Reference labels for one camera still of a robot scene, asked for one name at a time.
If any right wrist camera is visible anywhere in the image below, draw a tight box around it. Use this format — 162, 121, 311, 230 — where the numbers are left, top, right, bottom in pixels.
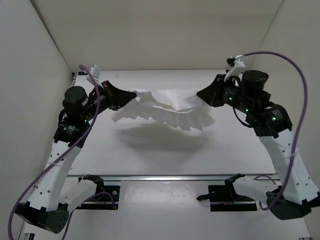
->
224, 55, 246, 82

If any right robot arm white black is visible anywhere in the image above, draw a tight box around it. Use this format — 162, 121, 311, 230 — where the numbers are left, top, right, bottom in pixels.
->
196, 70, 320, 220

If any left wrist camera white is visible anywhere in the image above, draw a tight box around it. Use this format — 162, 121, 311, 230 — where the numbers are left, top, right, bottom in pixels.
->
89, 64, 102, 86

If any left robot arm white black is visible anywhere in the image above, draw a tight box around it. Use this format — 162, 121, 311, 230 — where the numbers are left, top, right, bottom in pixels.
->
14, 81, 137, 234

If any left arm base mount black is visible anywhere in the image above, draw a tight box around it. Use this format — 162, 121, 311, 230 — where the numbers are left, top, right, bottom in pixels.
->
76, 174, 121, 211

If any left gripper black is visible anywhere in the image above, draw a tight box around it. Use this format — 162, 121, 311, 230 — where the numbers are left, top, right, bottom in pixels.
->
86, 74, 139, 114

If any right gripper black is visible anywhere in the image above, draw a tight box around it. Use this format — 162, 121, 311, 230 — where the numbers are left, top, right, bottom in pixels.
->
195, 74, 250, 113

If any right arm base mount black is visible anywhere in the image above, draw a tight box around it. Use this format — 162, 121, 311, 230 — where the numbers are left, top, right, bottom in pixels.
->
196, 173, 258, 212

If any white pleated skirt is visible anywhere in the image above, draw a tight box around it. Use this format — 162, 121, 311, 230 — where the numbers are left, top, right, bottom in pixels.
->
111, 89, 215, 131

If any aluminium front table rail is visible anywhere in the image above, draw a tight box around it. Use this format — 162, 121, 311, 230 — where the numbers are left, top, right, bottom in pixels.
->
67, 174, 278, 182

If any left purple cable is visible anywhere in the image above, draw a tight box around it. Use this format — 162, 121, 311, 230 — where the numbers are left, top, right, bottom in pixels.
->
8, 64, 105, 240

